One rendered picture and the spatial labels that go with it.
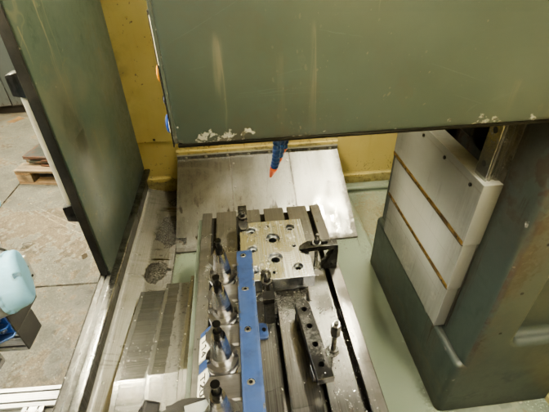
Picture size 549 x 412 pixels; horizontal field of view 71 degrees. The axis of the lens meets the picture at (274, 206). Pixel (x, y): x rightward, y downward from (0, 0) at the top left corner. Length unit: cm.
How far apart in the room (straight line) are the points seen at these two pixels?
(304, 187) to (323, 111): 143
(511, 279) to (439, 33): 60
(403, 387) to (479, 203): 75
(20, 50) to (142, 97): 90
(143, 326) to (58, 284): 147
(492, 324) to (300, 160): 134
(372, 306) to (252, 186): 86
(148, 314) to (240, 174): 89
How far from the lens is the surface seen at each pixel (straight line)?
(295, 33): 58
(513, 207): 97
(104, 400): 148
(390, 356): 155
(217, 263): 89
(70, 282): 292
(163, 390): 133
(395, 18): 61
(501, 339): 123
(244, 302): 86
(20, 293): 89
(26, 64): 126
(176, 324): 148
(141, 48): 199
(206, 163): 214
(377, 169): 238
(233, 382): 77
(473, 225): 102
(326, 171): 211
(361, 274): 178
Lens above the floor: 189
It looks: 37 degrees down
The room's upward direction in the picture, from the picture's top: 1 degrees counter-clockwise
